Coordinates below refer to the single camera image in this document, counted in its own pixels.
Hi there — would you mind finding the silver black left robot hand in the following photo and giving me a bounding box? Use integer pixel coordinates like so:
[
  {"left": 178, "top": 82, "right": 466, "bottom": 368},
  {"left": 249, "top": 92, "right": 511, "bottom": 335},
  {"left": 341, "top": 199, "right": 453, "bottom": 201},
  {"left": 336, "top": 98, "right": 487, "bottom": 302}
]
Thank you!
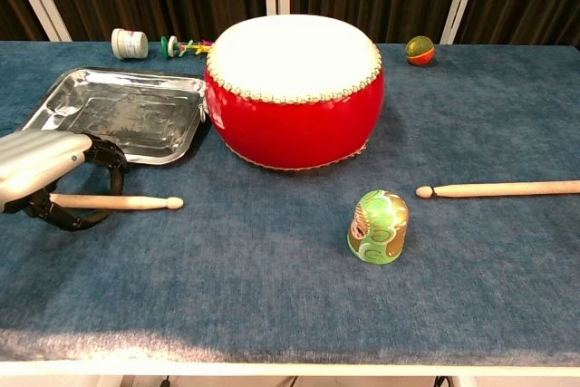
[{"left": 0, "top": 130, "right": 127, "bottom": 233}]

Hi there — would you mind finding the wooden drumstick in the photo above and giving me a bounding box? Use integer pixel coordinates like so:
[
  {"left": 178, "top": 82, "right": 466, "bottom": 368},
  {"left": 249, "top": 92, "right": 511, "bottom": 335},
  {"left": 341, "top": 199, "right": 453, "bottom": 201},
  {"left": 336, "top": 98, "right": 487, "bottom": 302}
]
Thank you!
[
  {"left": 48, "top": 193, "right": 185, "bottom": 212},
  {"left": 415, "top": 179, "right": 580, "bottom": 199}
]

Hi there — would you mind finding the red drum with white skin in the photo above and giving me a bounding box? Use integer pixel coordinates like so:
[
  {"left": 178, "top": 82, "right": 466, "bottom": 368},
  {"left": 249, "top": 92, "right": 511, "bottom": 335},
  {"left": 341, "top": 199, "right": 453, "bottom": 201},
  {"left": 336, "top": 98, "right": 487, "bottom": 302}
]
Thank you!
[{"left": 202, "top": 14, "right": 386, "bottom": 174}]

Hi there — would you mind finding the silver metal tray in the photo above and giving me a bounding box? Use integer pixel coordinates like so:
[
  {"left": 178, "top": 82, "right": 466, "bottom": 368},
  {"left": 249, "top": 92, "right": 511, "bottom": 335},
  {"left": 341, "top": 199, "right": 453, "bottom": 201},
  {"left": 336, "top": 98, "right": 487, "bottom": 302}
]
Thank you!
[{"left": 20, "top": 67, "right": 210, "bottom": 165}]

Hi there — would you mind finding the small white jar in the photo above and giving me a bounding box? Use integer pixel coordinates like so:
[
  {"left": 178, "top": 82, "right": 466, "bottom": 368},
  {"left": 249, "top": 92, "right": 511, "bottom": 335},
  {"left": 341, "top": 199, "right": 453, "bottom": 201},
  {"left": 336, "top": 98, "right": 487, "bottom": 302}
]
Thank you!
[{"left": 111, "top": 27, "right": 150, "bottom": 61}]

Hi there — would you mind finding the colourful feather shuttlecock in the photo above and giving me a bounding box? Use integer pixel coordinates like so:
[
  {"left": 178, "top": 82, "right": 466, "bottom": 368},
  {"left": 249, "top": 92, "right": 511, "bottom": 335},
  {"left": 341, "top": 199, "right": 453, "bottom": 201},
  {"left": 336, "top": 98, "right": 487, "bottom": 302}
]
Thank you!
[{"left": 160, "top": 34, "right": 214, "bottom": 60}]

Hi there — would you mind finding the blue table cloth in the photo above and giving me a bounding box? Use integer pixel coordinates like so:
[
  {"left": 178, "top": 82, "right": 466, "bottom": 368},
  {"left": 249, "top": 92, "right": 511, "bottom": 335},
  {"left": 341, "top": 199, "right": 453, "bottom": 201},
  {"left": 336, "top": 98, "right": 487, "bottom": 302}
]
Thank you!
[{"left": 0, "top": 40, "right": 580, "bottom": 365}]

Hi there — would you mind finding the green gold nesting doll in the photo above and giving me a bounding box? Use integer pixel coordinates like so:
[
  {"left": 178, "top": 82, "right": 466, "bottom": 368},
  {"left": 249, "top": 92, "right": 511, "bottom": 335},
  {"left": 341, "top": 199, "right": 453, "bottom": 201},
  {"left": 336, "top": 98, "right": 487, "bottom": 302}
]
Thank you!
[{"left": 346, "top": 189, "right": 411, "bottom": 266}]

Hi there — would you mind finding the green and orange ball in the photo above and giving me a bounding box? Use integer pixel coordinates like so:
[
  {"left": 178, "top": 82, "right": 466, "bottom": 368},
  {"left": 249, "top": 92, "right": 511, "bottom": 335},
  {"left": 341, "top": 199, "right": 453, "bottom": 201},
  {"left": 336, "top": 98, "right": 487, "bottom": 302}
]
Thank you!
[{"left": 405, "top": 35, "right": 436, "bottom": 66}]

